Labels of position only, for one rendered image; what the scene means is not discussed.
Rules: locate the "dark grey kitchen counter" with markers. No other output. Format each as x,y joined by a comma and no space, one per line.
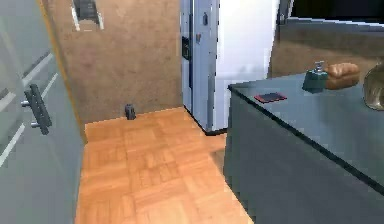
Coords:
310,156

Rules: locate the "white fridge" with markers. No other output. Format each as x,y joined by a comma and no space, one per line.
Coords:
230,63

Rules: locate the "small black floor object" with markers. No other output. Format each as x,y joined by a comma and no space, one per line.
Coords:
130,112

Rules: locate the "red-edged black phone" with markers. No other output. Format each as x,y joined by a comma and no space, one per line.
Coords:
270,97

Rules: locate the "teal soap dispenser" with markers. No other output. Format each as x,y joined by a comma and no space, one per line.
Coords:
315,79

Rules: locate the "brown bread loaf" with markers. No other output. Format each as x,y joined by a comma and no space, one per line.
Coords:
343,75

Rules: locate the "grey room door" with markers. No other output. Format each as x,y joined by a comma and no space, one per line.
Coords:
30,140

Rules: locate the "dark window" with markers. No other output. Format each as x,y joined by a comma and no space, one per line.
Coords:
336,8

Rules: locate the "grey metal kettle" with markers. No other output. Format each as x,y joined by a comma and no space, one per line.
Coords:
374,87

